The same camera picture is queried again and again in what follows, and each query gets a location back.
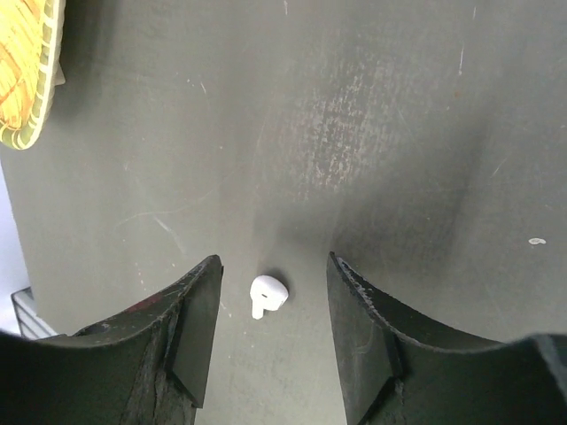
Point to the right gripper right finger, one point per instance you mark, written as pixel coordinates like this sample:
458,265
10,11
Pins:
399,366

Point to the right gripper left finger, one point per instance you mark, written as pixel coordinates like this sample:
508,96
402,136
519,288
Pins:
148,364

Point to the white earbud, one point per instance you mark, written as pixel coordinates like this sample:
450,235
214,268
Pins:
267,294

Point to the yellow woven mat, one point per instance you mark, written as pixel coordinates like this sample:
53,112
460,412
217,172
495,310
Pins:
31,35

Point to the aluminium front rail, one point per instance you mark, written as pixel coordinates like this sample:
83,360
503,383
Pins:
31,326

